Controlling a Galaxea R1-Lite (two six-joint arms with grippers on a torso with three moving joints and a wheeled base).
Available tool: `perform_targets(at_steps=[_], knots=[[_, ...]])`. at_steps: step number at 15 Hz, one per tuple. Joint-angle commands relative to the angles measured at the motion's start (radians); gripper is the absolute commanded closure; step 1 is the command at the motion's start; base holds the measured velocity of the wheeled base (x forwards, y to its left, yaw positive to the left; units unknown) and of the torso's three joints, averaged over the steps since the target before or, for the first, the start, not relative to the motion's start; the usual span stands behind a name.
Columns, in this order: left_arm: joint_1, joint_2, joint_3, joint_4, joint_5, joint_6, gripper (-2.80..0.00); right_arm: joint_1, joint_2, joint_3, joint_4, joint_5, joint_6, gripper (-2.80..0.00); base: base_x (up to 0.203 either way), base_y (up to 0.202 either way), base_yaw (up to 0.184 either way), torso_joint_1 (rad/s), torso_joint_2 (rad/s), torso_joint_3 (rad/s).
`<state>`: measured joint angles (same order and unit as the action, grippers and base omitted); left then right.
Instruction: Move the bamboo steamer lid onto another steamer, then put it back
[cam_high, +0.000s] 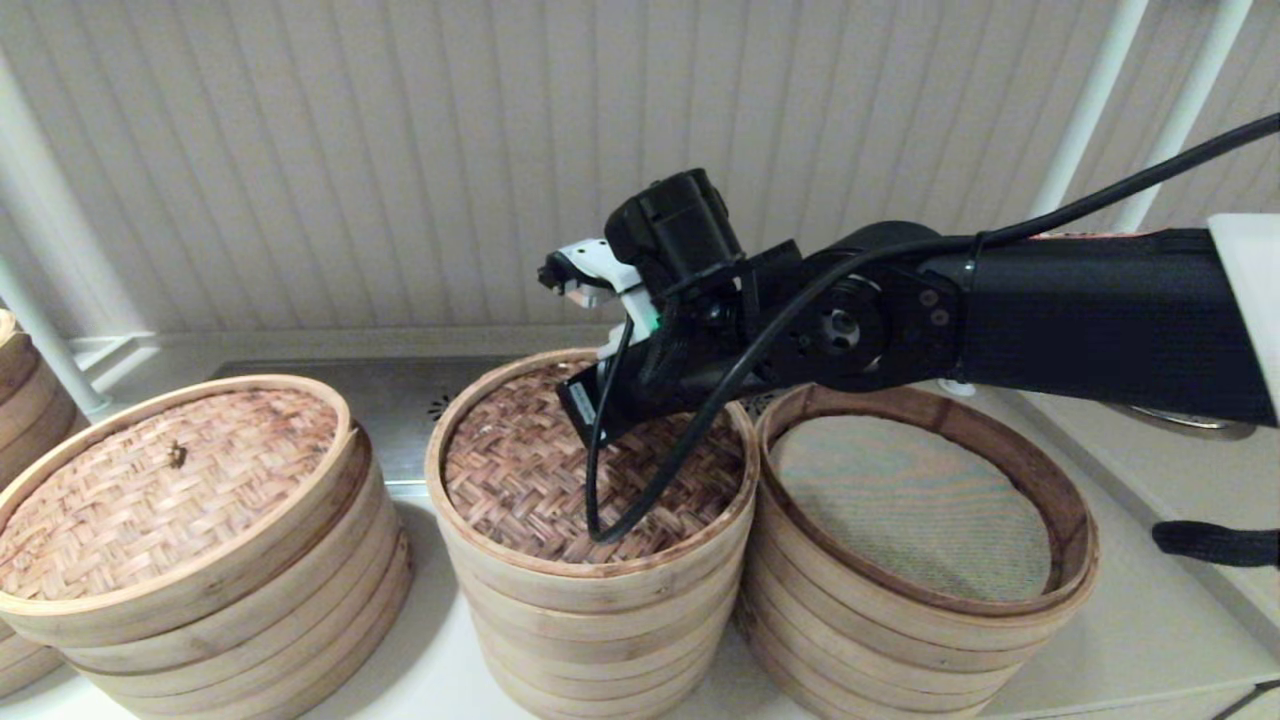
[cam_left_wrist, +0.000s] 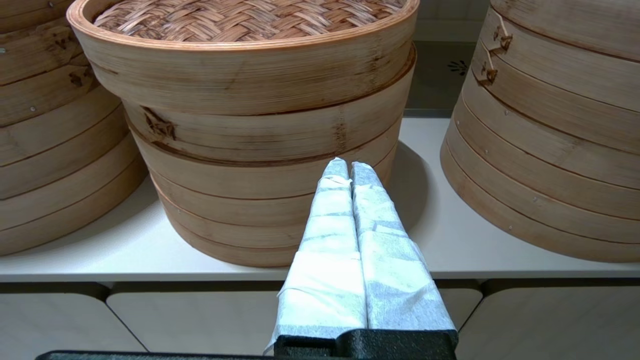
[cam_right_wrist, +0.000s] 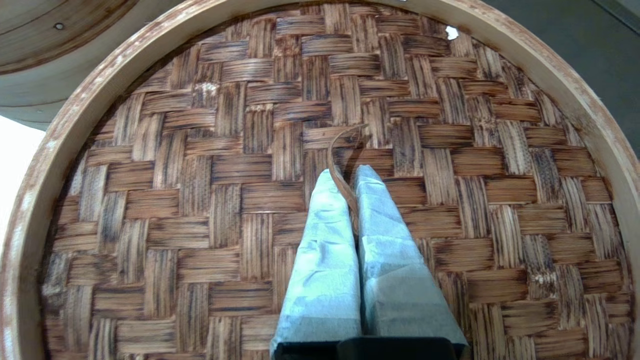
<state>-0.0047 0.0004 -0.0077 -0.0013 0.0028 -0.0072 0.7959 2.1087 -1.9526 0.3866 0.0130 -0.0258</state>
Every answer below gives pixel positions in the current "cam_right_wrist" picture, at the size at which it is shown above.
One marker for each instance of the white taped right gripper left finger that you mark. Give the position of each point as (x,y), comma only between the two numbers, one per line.
(325,270)

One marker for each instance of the dark woven bamboo lid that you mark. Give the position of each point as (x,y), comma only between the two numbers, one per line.
(200,200)

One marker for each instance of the small bamboo steamer stack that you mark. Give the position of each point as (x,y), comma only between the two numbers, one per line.
(50,35)

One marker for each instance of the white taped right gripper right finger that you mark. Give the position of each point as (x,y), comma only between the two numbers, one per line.
(395,270)

